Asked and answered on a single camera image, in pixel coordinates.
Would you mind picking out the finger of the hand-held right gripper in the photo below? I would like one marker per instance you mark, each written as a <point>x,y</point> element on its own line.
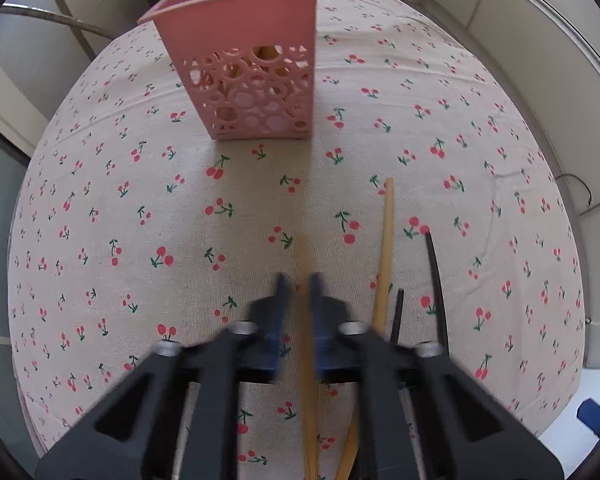
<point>591,412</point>

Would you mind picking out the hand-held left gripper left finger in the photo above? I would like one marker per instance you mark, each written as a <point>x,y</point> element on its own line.
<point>280,305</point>

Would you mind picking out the cherry print tablecloth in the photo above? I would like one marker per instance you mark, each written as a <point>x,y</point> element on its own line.
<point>155,185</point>

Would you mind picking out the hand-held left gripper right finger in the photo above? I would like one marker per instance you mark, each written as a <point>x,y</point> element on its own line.
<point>317,310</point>

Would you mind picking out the black chopstick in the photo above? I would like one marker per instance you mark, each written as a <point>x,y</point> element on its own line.
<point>397,315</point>
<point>436,285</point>

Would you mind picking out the grey curved metal pole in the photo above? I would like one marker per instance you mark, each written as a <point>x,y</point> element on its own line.
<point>45,16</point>

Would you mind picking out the thin grey rod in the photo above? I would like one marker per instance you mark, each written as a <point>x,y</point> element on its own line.
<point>62,0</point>

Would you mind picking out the pink perforated utensil holder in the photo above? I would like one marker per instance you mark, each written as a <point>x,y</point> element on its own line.
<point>260,30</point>

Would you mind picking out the light bamboo chopstick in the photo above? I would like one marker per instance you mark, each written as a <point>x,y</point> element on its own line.
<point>307,410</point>
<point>386,240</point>

